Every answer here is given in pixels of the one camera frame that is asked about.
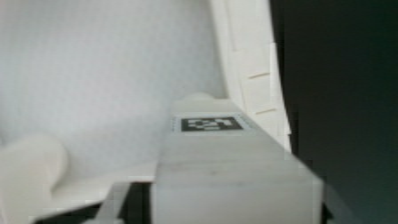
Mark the white U-shaped fence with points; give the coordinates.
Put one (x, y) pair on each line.
(255, 58)

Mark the white desk top tray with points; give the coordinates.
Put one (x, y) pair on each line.
(104, 58)

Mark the white desk leg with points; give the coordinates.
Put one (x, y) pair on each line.
(33, 168)
(230, 180)

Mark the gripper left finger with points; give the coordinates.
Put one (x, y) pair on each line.
(125, 208)

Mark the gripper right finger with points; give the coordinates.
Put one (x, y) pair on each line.
(342, 213)

